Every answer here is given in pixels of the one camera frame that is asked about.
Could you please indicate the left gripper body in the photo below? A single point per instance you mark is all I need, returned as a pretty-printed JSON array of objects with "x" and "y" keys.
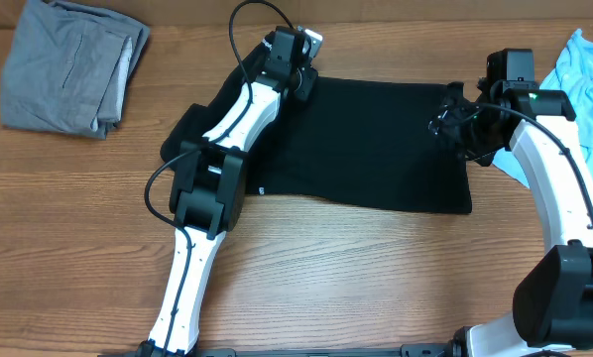
[{"x": 302, "y": 79}]

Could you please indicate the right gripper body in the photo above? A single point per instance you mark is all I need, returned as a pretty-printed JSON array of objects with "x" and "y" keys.
[{"x": 455, "y": 114}]

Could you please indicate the black t-shirt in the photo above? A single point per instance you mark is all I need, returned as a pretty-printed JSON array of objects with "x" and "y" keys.
[{"x": 362, "y": 143}]

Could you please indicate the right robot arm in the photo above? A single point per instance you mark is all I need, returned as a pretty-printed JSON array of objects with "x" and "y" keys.
[{"x": 552, "y": 308}]

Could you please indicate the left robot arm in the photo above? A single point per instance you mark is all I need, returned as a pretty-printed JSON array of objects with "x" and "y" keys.
[{"x": 210, "y": 177}]

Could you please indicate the light blue t-shirt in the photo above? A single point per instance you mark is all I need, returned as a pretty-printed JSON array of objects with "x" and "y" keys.
[{"x": 573, "y": 74}]

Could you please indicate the folded grey trousers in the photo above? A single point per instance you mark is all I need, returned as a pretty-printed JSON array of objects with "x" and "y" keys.
[{"x": 68, "y": 68}]

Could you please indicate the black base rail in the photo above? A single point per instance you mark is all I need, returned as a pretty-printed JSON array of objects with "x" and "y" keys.
[{"x": 316, "y": 352}]

